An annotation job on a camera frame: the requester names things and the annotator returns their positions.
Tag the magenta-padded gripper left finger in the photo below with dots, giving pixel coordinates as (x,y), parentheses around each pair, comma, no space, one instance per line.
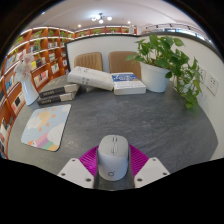
(75,171)

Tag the tan padded chair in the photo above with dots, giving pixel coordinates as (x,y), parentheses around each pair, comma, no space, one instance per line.
(121,61)
(88,60)

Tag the green plant in white pot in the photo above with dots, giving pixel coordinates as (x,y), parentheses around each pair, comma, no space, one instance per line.
(155,78)

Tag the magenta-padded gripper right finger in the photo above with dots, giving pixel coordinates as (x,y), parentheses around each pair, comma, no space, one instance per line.
(151,171)

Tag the pastel cloud print mouse pad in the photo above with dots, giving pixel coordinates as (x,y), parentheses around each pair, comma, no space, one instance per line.
(46,128)

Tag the white wall socket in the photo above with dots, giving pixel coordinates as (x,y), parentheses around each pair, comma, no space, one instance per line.
(212,84)
(202,74)

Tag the white vase with pink flowers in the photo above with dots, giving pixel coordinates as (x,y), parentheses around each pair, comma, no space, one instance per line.
(28,90)

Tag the ceiling lamp with round bulbs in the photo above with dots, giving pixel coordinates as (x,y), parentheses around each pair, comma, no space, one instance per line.
(100,18)

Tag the orange wooden shelf unit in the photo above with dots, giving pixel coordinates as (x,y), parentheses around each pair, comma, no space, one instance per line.
(43,56)

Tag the white book with blue cover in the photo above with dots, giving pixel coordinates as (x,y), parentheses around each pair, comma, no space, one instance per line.
(128,85)

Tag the thick white book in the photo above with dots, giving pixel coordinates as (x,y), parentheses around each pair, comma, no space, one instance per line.
(90,78)

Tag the light grey computer mouse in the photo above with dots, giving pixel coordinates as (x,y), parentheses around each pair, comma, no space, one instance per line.
(113,156)

